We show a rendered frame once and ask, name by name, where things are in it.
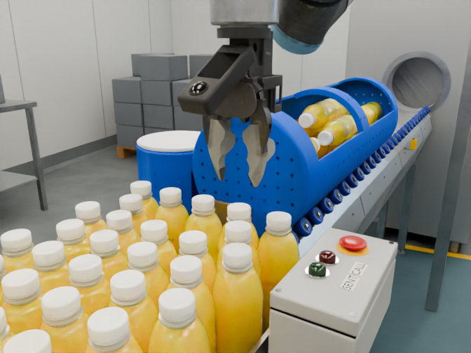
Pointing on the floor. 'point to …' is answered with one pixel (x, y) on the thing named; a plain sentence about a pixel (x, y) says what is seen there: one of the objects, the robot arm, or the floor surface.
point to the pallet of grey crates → (153, 98)
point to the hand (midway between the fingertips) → (235, 176)
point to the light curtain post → (460, 144)
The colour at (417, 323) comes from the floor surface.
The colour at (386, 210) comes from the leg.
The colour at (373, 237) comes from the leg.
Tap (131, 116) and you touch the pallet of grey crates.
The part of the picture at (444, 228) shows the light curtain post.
